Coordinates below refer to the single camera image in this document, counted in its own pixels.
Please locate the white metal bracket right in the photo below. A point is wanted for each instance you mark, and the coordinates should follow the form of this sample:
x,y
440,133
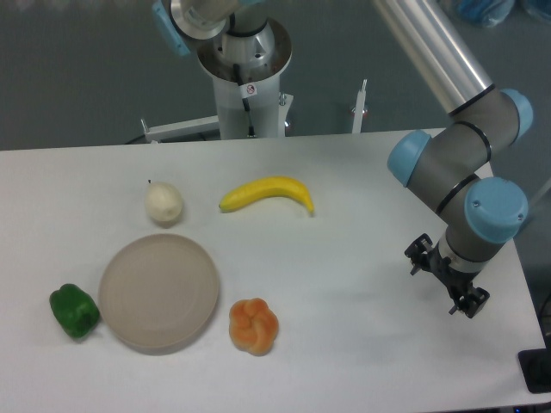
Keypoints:
x,y
359,109

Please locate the beige round plate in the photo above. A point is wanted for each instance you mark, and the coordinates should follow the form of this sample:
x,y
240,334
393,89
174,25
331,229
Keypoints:
x,y
159,293

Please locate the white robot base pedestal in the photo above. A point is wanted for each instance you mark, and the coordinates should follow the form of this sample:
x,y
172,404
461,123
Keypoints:
x,y
254,109

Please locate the black device at table edge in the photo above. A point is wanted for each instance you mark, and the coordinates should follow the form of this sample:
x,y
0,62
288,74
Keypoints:
x,y
535,366

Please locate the green bell pepper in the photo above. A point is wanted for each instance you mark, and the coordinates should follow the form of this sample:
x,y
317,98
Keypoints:
x,y
75,311

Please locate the blue plastic bag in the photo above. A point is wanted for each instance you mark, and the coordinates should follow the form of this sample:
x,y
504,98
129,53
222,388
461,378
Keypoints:
x,y
489,14

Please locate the orange knotted bread roll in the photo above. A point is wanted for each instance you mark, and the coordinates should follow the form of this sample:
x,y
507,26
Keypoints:
x,y
253,326

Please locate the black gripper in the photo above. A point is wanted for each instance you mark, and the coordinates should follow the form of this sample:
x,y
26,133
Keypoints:
x,y
448,267

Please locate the white metal bracket left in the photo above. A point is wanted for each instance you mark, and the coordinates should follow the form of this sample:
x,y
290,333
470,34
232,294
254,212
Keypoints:
x,y
180,129

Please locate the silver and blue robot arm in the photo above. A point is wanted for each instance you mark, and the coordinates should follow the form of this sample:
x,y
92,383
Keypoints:
x,y
244,52

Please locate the white metal bracket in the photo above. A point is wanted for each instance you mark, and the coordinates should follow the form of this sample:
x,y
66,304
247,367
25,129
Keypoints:
x,y
180,129
359,109

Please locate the yellow banana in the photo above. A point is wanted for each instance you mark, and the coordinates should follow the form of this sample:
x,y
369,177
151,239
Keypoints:
x,y
267,187

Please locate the white pear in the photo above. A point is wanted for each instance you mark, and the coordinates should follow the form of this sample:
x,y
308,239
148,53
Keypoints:
x,y
163,202

